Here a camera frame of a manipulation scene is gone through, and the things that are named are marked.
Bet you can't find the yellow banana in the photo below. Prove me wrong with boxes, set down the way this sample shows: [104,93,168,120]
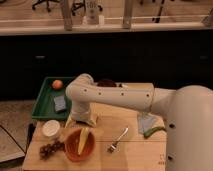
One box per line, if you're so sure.
[78,127,89,154]

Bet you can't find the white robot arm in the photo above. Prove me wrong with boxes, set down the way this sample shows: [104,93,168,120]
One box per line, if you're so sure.
[65,74,213,171]

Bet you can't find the wooden board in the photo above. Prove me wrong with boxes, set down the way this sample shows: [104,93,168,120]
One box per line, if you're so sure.
[22,103,166,171]

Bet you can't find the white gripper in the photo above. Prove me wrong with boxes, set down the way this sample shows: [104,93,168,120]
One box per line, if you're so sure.
[64,101,98,128]

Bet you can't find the blue sponge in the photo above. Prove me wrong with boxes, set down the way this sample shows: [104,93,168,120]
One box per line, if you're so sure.
[53,96,66,113]

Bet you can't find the dark grape bunch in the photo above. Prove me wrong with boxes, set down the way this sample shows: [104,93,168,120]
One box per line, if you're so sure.
[39,141,65,160]

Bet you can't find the metal fork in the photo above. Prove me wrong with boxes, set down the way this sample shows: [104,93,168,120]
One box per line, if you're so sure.
[107,127,129,153]

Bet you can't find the white cup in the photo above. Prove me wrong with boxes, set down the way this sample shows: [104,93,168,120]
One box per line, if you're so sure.
[42,120,60,138]

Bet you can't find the orange fruit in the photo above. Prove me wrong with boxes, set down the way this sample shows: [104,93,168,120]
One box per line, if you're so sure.
[52,80,63,90]

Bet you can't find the green tray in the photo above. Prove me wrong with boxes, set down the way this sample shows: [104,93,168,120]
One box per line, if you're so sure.
[31,77,73,121]

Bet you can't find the green pepper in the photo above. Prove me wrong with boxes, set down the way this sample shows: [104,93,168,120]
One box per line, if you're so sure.
[143,126,166,139]

